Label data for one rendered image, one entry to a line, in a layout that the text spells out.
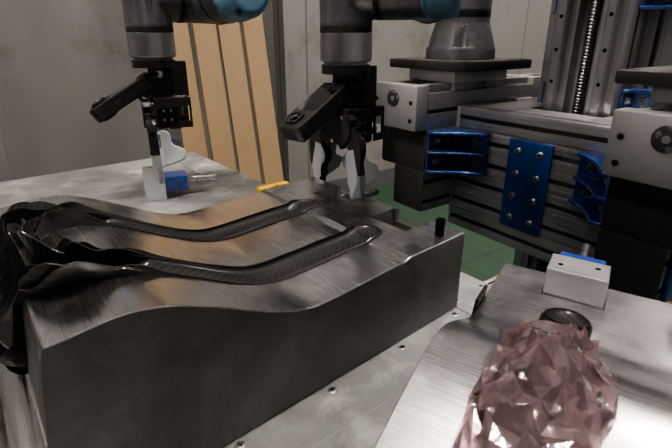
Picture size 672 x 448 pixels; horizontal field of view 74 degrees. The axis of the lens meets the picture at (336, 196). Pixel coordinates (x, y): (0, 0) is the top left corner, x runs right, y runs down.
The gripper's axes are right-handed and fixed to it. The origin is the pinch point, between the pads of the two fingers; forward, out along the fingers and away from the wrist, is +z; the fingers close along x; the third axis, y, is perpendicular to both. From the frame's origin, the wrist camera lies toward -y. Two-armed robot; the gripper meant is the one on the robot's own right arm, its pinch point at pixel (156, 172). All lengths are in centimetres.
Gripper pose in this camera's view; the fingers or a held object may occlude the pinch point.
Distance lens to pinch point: 89.3
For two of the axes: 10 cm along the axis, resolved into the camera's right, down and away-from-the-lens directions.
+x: -3.9, -3.1, 8.7
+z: 0.0, 9.4, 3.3
